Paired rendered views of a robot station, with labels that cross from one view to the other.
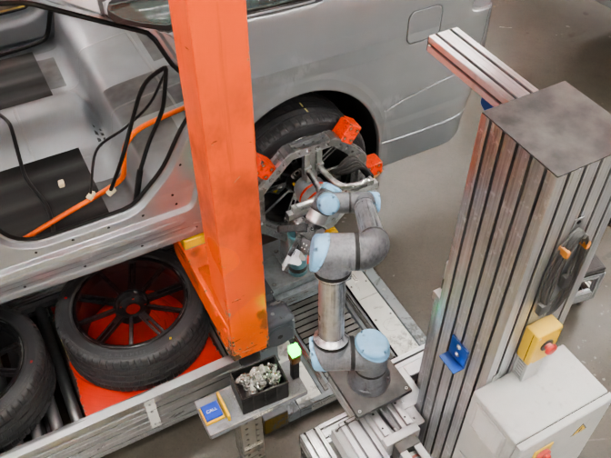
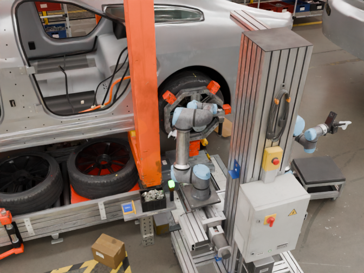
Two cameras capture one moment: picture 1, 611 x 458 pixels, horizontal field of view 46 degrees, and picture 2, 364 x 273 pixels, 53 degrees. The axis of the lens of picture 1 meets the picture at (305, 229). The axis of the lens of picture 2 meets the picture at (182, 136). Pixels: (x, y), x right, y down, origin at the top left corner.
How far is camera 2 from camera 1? 73 cm
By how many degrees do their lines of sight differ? 13
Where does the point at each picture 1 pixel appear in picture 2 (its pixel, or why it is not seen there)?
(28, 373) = (49, 180)
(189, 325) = (127, 171)
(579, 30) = (357, 80)
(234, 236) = (144, 114)
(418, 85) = not seen: hidden behind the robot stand
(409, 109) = not seen: hidden behind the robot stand
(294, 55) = (188, 45)
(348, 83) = (215, 64)
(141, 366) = (100, 186)
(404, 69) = not seen: hidden behind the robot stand
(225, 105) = (142, 43)
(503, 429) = (249, 201)
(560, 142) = (272, 42)
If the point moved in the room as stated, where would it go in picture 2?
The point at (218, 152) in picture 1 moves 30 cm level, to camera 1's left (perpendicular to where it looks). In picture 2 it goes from (138, 66) to (95, 62)
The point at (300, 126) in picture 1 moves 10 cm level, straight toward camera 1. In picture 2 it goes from (190, 82) to (189, 88)
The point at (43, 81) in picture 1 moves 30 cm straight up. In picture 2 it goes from (86, 65) to (83, 40)
